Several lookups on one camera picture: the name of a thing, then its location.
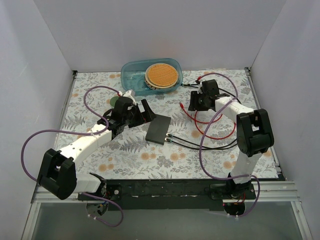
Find green cup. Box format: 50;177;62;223
109;96;119;108

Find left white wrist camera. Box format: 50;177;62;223
122;90;137;105

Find red cable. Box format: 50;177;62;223
179;102;237;140

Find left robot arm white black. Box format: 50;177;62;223
37;96;157;200

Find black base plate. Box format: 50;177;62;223
77;178;257;212

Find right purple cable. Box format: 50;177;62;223
197;72;261;218

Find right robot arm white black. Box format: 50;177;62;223
188;79;274;200

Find black network switch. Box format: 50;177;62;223
145;114;171;145

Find black cable with plug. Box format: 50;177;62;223
165;83;242;150

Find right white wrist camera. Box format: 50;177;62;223
197;82;203;94

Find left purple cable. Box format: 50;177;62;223
20;85;125;228

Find blue plastic container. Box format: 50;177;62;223
120;58;183;96

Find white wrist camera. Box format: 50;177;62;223
197;82;203;94
122;90;137;105

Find floral table mat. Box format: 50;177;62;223
48;69;280;180

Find purple cable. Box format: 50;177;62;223
197;72;261;218
20;85;125;228

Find round woven coaster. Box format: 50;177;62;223
145;63;178;89

